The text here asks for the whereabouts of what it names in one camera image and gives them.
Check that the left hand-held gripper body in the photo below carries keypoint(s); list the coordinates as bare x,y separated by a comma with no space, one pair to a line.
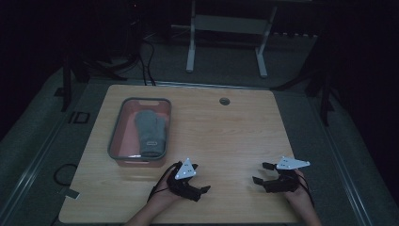
183,185

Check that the black tripod stand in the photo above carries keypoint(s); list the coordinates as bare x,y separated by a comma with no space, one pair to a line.
67,81
324,94

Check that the grey table grommet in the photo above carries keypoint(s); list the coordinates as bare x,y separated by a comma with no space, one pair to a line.
224,101

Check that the grey mitten with label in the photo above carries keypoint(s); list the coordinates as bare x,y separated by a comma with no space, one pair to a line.
150,133

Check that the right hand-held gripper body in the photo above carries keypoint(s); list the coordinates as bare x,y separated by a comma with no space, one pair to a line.
284,184

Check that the white metal stand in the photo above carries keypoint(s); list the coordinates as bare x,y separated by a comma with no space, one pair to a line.
230,25

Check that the person's right hand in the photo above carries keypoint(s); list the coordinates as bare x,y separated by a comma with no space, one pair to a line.
298,194

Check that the person's left hand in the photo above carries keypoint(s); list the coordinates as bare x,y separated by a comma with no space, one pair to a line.
163,196

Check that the pink basin with grey rim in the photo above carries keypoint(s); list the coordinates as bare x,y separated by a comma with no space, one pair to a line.
125,138

